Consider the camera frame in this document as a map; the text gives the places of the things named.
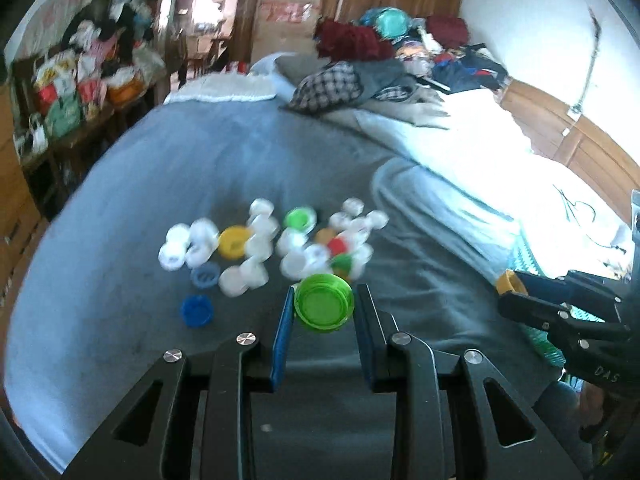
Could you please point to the grey bed blanket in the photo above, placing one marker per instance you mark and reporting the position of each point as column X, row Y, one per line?
column 150, row 185

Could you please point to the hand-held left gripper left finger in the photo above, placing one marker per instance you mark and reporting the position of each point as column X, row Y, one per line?
column 281, row 340

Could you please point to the wooden headboard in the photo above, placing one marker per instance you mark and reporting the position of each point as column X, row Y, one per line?
column 565, row 125

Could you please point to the wooden cabinet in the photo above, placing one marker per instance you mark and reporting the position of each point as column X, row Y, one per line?
column 17, row 200

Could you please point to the dark grey garment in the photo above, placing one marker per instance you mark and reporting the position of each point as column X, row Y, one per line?
column 385, row 80

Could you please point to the wall pipe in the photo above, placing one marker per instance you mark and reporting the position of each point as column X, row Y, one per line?
column 592, row 55

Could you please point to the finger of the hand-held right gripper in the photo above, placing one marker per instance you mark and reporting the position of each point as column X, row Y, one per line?
column 540, row 312
column 575, row 290

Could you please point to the light blue bottle cap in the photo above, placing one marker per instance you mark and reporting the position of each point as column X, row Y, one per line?
column 205, row 275

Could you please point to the pile of colourful clothes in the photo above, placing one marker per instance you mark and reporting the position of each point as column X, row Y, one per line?
column 460, row 65

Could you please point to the white fleece blanket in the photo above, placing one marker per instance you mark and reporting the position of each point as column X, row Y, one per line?
column 220, row 87

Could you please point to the person's leg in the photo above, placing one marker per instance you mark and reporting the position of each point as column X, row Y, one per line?
column 565, row 420

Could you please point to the plaid cloth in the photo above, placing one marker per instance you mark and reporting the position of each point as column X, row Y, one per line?
column 325, row 85

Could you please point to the light blue plastic basket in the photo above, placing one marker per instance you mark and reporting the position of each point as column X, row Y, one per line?
column 542, row 345

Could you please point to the dark red cloth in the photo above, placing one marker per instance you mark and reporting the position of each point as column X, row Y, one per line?
column 446, row 29

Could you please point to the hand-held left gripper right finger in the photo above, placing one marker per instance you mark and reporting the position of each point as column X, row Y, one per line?
column 365, row 345

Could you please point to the red clothing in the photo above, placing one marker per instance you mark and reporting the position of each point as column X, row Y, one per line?
column 350, row 40

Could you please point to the cardboard box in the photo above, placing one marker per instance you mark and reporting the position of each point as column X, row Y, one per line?
column 290, row 10

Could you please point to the large green bottle cap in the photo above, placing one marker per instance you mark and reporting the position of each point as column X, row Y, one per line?
column 322, row 305

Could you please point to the teal plastic basin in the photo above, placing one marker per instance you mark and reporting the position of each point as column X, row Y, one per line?
column 392, row 22

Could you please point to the pile of mixed bottle caps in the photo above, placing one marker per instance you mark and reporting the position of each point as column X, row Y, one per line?
column 255, row 245

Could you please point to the small yellow bottle cap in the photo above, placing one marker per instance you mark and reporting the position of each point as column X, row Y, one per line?
column 509, row 282

